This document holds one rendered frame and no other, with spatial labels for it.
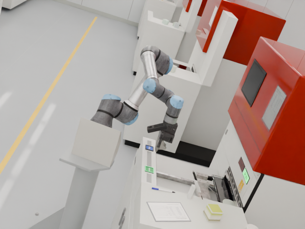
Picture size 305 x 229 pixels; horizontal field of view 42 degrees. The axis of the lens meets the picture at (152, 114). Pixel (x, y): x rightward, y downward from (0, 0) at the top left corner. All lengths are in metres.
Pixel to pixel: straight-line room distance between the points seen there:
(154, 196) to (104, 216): 1.32
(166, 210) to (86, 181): 0.72
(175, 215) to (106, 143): 0.68
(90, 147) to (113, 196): 1.24
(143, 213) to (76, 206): 0.83
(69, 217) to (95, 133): 0.69
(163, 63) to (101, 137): 0.62
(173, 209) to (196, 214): 0.13
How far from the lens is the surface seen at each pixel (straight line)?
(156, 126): 2.24
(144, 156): 2.51
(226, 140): 2.98
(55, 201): 3.49
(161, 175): 2.63
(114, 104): 2.52
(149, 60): 2.39
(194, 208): 2.24
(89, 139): 2.51
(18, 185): 3.59
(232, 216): 2.33
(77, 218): 2.86
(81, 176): 2.64
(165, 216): 2.09
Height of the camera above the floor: 2.22
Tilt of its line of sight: 24 degrees down
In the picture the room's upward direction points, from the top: 19 degrees clockwise
